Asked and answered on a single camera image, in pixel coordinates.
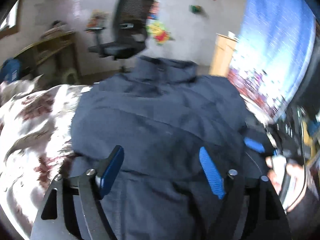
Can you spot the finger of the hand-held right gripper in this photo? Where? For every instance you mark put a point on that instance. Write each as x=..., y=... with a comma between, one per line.
x=254, y=145

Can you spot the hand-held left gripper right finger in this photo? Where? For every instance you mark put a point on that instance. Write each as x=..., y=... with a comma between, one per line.
x=211, y=172

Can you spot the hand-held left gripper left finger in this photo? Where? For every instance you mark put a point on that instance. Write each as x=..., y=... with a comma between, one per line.
x=112, y=171

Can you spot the navy blue jacket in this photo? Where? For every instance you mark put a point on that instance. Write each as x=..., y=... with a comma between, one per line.
x=160, y=120

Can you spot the person's right hand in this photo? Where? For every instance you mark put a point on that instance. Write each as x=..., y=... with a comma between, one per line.
x=295, y=171

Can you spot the white red floral bedspread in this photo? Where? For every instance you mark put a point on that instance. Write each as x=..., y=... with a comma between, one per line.
x=32, y=130

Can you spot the light wooden cabinet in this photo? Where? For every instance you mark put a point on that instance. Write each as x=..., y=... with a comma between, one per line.
x=222, y=55

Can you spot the blue dotted curtain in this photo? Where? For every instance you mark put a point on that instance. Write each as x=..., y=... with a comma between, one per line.
x=275, y=42

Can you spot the white plastic stool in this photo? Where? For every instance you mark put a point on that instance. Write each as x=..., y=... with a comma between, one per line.
x=68, y=76

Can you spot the wooden shelf desk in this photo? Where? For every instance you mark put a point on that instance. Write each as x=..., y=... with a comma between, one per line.
x=50, y=43

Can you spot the blue bag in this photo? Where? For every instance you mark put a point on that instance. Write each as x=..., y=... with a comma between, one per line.
x=11, y=70

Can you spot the black office chair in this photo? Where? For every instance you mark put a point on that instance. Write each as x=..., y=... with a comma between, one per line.
x=130, y=12

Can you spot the yellow bear wall sticker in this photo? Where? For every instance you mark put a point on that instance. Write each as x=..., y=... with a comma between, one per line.
x=160, y=32

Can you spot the small green wall sticker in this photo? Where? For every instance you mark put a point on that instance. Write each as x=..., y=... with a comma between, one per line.
x=196, y=9

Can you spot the colourful cartoon wall poster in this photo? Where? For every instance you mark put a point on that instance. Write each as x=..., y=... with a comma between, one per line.
x=97, y=20

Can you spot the wooden window frame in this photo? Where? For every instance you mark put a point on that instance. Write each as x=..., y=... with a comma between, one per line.
x=11, y=17

